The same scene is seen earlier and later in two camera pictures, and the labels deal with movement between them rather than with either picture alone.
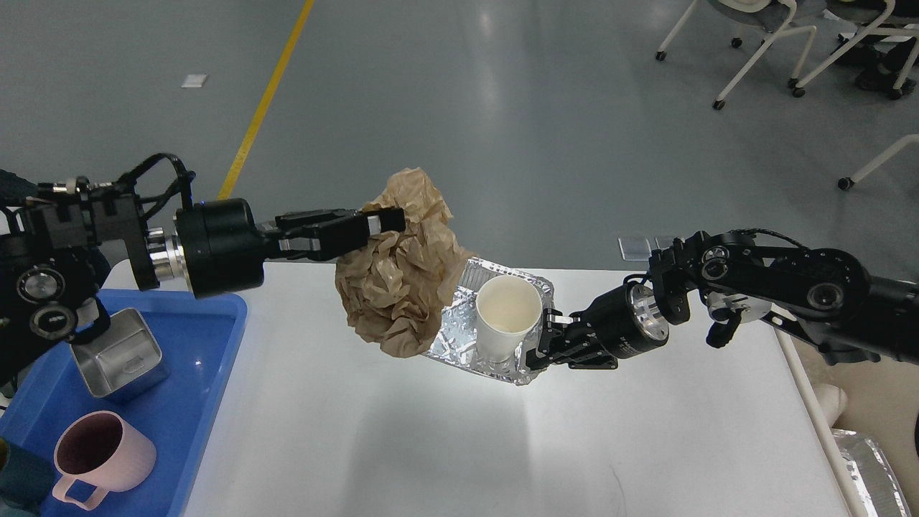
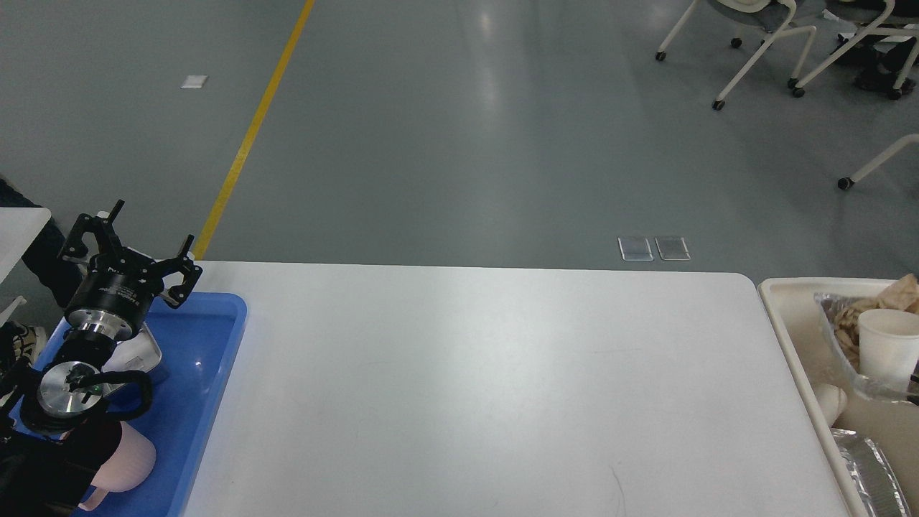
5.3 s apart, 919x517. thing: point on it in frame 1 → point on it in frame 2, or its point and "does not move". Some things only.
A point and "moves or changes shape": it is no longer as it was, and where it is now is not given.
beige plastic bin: x=878 y=399 does not move
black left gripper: x=223 y=250 → x=121 y=281
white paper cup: x=507 y=307 moves or changes shape
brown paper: x=394 y=292 moves or changes shape
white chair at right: x=845 y=183 does not move
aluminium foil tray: x=456 y=339 → x=828 y=305
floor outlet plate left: x=635 y=248 does not move
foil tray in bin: x=877 y=484 does not move
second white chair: x=876 y=12 does not move
